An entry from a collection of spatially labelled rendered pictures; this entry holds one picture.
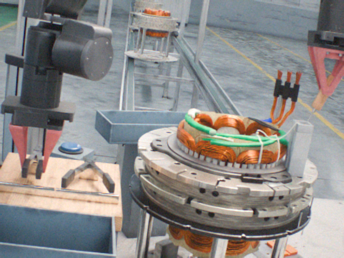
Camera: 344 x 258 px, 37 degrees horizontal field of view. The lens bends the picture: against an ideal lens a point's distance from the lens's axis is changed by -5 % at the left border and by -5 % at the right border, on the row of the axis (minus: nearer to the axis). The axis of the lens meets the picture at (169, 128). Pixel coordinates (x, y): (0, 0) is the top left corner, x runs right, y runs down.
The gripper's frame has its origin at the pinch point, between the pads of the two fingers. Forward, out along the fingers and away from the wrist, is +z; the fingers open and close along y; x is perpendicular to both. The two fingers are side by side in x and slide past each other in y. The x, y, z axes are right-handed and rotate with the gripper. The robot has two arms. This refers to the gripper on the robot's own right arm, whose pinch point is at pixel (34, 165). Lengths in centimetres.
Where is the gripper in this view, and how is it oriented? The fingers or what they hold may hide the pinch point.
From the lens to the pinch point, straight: 78.3
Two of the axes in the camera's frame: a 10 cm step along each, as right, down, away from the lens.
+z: -1.5, 9.6, 2.4
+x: -1.2, -2.6, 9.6
